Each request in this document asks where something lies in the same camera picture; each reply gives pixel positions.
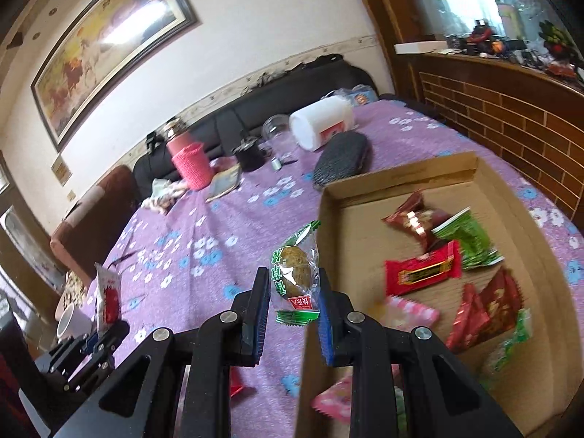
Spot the shiny red packet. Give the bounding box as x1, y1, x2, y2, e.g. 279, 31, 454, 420
446, 283, 492, 353

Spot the dark green candy packet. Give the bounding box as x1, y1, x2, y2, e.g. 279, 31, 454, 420
484, 308, 534, 375

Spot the white jar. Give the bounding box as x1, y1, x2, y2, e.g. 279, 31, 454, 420
289, 96, 357, 151

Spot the pink knit-sleeved bottle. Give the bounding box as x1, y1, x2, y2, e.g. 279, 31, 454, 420
165, 119, 215, 191

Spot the bright red packet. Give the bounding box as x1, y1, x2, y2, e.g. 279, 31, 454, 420
384, 239, 462, 297

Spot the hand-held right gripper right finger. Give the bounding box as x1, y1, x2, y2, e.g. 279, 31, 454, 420
317, 267, 523, 438

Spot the red and black toy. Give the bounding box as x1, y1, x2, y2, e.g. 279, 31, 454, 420
465, 20, 507, 55

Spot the small wall plaque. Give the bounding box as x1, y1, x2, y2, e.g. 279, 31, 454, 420
51, 157, 73, 185

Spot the green triangular packet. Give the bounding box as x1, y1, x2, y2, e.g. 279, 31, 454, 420
431, 207, 505, 272

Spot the small red packet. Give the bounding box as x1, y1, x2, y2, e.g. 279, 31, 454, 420
228, 367, 256, 397

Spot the clear plastic cup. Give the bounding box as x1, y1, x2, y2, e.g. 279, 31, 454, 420
261, 115, 297, 147

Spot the purple floral tablecloth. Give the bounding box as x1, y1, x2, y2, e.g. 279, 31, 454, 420
84, 93, 584, 438

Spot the wooden sideboard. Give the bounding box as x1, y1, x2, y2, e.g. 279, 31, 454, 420
342, 0, 584, 229

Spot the dark red zigzag packet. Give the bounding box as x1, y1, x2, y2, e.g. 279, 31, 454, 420
381, 190, 450, 249

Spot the cardboard box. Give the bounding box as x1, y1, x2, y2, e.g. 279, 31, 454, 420
299, 150, 584, 438

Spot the white mug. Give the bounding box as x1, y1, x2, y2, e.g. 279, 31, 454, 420
55, 305, 93, 339

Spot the pink checkered packet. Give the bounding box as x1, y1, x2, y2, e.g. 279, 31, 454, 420
381, 296, 441, 329

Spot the white flat box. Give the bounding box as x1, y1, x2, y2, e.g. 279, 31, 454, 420
395, 41, 448, 54

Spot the small black container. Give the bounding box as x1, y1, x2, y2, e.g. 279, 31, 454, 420
232, 136, 268, 172

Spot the framed wall painting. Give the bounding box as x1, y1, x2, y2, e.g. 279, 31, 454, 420
31, 0, 199, 151

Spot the blue printed box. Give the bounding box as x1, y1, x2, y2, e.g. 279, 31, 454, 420
347, 87, 379, 107

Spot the clear green cookie packet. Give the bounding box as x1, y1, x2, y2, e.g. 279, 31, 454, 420
270, 220, 322, 327

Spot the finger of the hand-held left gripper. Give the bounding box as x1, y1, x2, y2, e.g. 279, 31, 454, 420
48, 332, 99, 375
64, 319, 131, 391

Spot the brown chair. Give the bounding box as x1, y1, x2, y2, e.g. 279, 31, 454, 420
49, 164, 138, 284

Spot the folded olive cloth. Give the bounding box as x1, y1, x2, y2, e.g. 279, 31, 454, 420
205, 164, 242, 202

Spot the black sofa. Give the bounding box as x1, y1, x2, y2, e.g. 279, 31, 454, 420
132, 57, 379, 183

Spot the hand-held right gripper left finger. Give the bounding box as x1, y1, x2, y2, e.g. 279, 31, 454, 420
52, 267, 271, 438

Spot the pink snack packet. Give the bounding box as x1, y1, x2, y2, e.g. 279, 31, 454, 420
311, 379, 354, 420

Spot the red and white long packet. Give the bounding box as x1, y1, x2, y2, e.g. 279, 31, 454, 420
93, 264, 123, 335

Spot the patterned cushion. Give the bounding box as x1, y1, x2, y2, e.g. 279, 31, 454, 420
61, 271, 89, 315

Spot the brown gold-print packet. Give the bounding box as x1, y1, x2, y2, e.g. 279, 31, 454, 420
477, 267, 523, 336

